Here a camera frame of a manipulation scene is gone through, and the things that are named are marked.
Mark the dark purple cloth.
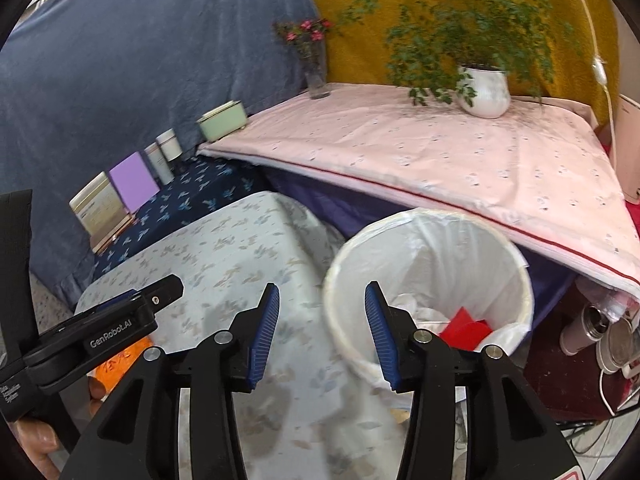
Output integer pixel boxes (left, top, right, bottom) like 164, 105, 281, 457
260, 162, 581, 321

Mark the bin with white bag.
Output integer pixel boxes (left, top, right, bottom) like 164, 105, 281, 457
322, 209, 536, 393

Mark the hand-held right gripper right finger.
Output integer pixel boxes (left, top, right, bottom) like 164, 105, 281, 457
364, 281, 576, 480

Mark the green leafy plant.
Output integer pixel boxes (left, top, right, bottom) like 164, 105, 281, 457
335, 0, 583, 108

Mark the yellow cloth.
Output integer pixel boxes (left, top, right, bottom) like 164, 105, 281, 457
297, 0, 621, 128

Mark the white jar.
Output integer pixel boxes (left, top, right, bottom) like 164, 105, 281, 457
155, 128, 183, 163

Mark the white steel thermos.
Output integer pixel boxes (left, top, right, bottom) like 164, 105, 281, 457
559, 302, 613, 356

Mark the orange plastic bag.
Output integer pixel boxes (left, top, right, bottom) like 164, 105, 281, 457
89, 336, 153, 397

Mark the pale green box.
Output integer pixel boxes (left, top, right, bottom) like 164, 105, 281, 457
196, 101, 250, 143

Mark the rabbit print tablecloth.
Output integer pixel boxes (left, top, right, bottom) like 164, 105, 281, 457
75, 191, 416, 480

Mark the cream printed box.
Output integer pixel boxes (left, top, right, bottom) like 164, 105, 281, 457
69, 171, 132, 241

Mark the purple card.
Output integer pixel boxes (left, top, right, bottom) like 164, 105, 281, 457
108, 151, 160, 215

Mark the glass flower vase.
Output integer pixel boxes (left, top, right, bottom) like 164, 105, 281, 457
274, 19, 333, 100

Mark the white appliance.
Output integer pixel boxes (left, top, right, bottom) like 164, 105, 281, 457
612, 92, 640, 206

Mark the navy floral cloth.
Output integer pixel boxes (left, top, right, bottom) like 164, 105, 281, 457
92, 155, 266, 278

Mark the steel mug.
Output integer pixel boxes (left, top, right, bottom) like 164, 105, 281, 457
597, 317, 640, 376

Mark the white plant pot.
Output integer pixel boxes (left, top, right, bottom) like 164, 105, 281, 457
457, 64, 512, 120

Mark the wooden stand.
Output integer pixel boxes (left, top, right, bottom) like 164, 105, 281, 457
90, 212, 138, 256

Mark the pink cloth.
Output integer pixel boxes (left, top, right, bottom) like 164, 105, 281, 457
196, 82, 640, 311

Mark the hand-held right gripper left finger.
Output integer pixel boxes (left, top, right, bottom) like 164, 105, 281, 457
59, 282, 281, 480

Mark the dark red cloth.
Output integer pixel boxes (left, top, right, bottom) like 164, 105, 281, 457
520, 285, 640, 423

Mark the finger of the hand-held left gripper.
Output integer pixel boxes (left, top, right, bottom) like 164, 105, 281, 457
75, 274, 184, 320

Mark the person's left hand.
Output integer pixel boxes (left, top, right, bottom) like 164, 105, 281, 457
9, 416, 63, 470

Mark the white bottle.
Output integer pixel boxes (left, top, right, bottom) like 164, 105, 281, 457
144, 142, 175, 186

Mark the blue-grey cloth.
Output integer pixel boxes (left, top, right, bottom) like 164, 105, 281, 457
0, 0, 326, 306

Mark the white cable with switch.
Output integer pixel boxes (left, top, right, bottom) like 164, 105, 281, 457
560, 0, 618, 126

